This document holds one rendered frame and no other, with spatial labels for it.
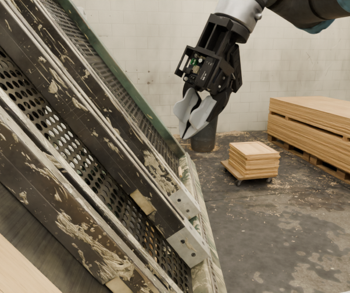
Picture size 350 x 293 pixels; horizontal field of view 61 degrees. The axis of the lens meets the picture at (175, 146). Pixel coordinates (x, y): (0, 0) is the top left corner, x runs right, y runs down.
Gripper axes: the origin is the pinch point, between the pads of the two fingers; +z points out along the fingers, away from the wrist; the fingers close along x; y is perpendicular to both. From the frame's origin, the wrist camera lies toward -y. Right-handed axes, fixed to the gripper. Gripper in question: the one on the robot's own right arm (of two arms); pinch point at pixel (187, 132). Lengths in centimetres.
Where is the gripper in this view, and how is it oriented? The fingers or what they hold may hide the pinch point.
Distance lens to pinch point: 56.8
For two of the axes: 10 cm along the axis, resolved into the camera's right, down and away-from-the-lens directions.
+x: 7.7, 4.4, -4.6
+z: -4.2, 9.0, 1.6
